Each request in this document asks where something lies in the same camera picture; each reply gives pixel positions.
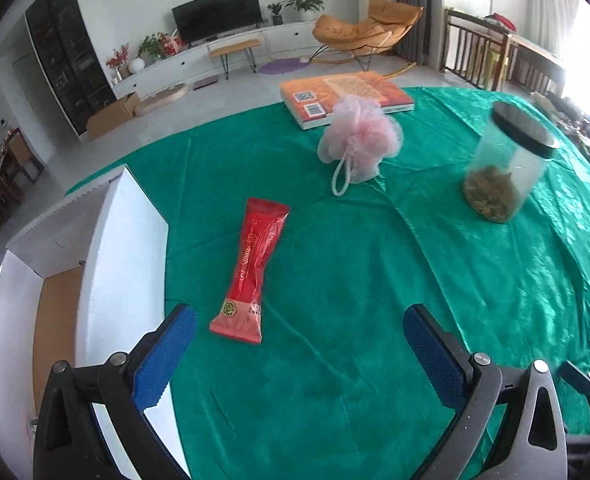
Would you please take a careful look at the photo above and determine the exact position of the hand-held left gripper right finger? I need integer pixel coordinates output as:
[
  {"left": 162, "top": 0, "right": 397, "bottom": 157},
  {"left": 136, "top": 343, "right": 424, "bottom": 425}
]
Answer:
[{"left": 404, "top": 304, "right": 568, "bottom": 480}]

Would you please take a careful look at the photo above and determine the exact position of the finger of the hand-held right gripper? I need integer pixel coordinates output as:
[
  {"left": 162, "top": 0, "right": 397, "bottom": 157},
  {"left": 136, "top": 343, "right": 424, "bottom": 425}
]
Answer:
[{"left": 559, "top": 361, "right": 590, "bottom": 428}]

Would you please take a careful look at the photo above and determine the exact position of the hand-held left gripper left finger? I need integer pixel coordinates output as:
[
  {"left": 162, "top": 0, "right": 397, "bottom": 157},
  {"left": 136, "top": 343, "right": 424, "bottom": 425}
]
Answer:
[{"left": 32, "top": 302, "right": 198, "bottom": 480}]

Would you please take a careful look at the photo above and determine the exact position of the red packet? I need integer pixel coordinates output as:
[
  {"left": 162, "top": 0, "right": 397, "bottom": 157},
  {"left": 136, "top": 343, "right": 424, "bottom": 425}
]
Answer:
[{"left": 209, "top": 197, "right": 292, "bottom": 345}]

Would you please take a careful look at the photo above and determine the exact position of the white cardboard box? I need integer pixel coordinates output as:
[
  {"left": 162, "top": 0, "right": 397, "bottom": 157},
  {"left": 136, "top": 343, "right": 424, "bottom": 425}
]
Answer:
[{"left": 0, "top": 165, "right": 186, "bottom": 480}]

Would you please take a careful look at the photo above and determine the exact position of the green tablecloth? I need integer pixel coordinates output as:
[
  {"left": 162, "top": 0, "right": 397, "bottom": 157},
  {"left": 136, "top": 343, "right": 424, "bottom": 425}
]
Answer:
[{"left": 65, "top": 86, "right": 590, "bottom": 480}]

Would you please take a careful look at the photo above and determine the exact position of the clear jar with black lid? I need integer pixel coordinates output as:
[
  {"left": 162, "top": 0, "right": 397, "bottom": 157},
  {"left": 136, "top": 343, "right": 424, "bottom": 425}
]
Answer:
[{"left": 462, "top": 101, "right": 561, "bottom": 224}]

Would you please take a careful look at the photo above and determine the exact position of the pink mesh bath sponge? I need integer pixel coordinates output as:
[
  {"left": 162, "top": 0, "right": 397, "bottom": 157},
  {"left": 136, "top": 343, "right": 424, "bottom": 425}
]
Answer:
[{"left": 317, "top": 95, "right": 404, "bottom": 198}]

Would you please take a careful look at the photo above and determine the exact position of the brown cardboard box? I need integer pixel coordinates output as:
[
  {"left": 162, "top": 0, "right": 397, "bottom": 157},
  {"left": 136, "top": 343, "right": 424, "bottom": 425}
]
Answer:
[{"left": 86, "top": 91, "right": 142, "bottom": 141}]

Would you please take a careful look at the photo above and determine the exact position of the wooden dining chair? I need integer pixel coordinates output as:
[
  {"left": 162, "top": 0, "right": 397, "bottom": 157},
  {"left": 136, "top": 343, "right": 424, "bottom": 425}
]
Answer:
[{"left": 2, "top": 127, "right": 46, "bottom": 188}]

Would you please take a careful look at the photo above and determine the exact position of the cluttered items pile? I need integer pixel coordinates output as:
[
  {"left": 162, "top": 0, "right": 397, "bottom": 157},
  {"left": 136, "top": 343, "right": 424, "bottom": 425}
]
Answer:
[{"left": 530, "top": 92, "right": 590, "bottom": 181}]

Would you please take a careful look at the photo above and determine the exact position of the round wooden tray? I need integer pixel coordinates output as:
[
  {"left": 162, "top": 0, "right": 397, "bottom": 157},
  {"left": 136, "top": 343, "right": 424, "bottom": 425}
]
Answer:
[{"left": 135, "top": 82, "right": 191, "bottom": 116}]

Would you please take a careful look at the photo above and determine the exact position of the orange book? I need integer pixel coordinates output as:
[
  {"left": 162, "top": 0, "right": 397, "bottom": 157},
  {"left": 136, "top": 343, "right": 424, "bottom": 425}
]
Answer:
[{"left": 280, "top": 72, "right": 417, "bottom": 131}]

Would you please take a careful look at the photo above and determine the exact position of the white television cabinet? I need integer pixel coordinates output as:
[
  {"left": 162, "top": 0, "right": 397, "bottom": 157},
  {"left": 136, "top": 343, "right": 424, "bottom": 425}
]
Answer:
[{"left": 111, "top": 21, "right": 326, "bottom": 101}]

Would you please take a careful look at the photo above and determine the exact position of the red flower arrangement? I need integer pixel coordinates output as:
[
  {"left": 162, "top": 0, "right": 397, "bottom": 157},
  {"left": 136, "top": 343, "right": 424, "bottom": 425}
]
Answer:
[{"left": 106, "top": 44, "right": 130, "bottom": 81}]

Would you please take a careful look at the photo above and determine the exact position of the wooden railing crib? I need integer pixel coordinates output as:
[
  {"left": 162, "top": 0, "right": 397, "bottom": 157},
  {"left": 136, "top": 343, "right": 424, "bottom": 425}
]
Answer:
[{"left": 440, "top": 7, "right": 566, "bottom": 96}]

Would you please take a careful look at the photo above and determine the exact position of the bushy green potted plant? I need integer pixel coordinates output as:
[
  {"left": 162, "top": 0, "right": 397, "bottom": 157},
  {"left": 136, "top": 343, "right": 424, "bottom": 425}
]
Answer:
[{"left": 136, "top": 32, "right": 168, "bottom": 63}]

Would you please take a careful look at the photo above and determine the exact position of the red gift box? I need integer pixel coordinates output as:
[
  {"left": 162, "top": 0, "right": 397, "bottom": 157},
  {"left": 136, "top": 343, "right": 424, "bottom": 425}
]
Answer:
[{"left": 162, "top": 30, "right": 186, "bottom": 56}]

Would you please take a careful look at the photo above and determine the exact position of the purple floor mat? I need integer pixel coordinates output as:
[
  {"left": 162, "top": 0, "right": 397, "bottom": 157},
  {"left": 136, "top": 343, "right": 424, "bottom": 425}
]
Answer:
[{"left": 259, "top": 58, "right": 303, "bottom": 75}]

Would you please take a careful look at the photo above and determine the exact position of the wooden bench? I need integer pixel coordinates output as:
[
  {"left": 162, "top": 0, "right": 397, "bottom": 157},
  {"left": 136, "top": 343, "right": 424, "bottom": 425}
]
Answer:
[{"left": 209, "top": 38, "right": 262, "bottom": 80}]

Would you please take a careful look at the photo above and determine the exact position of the dark display cabinet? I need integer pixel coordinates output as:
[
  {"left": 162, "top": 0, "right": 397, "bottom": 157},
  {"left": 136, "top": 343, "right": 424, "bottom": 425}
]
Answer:
[{"left": 25, "top": 0, "right": 118, "bottom": 136}]

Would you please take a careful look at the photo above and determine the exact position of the orange lounge chair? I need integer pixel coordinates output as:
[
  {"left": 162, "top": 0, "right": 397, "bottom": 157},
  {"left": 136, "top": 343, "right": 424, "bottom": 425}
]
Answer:
[{"left": 311, "top": 0, "right": 425, "bottom": 73}]

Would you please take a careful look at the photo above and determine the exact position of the red cloth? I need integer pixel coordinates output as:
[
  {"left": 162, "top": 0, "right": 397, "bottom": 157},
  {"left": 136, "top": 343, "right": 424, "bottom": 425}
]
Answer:
[{"left": 488, "top": 12, "right": 518, "bottom": 31}]

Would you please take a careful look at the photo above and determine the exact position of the black television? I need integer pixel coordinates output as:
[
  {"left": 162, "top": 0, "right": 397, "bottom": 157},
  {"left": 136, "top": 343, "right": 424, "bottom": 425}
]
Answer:
[{"left": 171, "top": 0, "right": 263, "bottom": 45}]

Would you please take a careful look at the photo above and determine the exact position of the white sheer curtain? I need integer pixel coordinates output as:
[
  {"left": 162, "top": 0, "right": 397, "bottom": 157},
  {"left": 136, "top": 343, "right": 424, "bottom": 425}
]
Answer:
[{"left": 518, "top": 0, "right": 583, "bottom": 61}]

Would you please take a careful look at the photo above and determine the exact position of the large potted plant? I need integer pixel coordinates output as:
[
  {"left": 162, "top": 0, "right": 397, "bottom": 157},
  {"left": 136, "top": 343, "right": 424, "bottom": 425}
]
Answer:
[{"left": 282, "top": 0, "right": 328, "bottom": 23}]

